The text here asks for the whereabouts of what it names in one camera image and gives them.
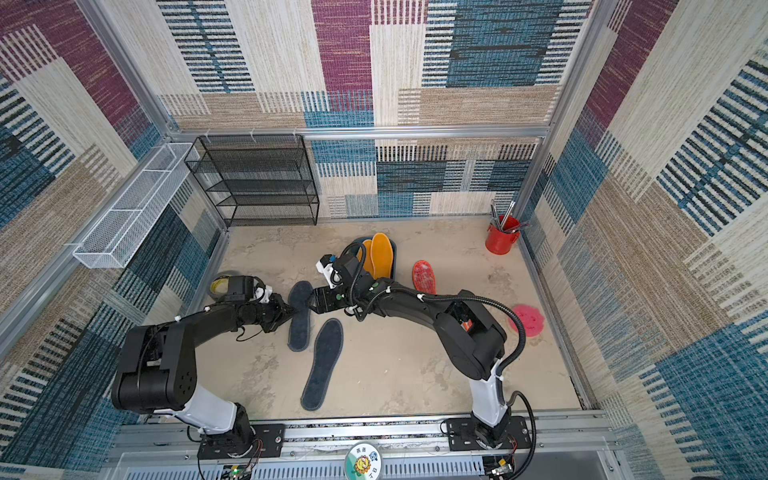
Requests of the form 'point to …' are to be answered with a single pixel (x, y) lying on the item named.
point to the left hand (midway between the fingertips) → (299, 308)
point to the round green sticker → (363, 460)
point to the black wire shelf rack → (256, 180)
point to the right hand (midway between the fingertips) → (321, 302)
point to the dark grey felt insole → (328, 346)
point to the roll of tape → (219, 285)
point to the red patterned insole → (423, 277)
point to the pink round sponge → (532, 319)
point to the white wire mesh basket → (115, 239)
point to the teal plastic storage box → (393, 275)
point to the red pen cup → (500, 237)
